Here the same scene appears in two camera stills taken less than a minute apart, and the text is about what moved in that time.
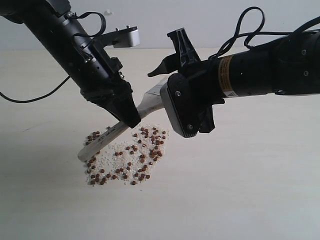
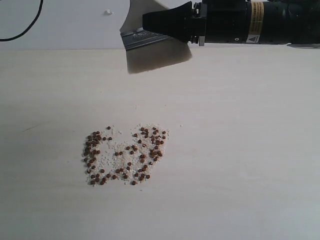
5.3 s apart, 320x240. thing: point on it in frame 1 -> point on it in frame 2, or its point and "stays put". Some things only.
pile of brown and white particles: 132,160 stays put
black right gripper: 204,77 -> 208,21
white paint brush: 152,102 -> 145,50
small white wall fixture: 107,12 stays put
